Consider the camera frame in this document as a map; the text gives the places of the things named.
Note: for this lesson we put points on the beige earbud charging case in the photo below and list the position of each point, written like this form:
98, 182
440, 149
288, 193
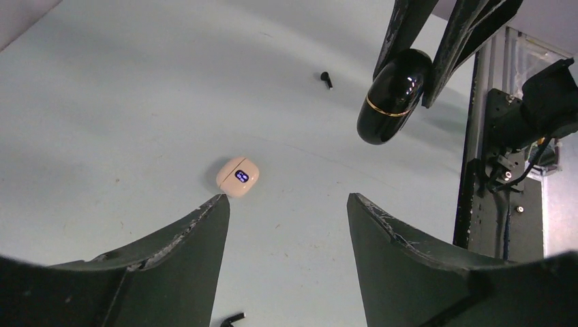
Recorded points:
237, 177

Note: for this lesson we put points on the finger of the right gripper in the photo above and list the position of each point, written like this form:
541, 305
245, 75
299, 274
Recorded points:
471, 24
407, 20

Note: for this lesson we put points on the black earbud charging case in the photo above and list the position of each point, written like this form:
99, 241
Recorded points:
393, 96

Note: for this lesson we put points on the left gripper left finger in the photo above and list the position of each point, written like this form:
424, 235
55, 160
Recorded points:
167, 278

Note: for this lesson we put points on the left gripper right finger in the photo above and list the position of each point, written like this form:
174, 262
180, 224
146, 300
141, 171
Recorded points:
410, 278

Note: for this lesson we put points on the black earbud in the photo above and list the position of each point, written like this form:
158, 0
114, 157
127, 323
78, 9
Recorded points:
229, 321
325, 77

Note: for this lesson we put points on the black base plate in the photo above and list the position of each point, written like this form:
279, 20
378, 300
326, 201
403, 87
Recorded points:
499, 207

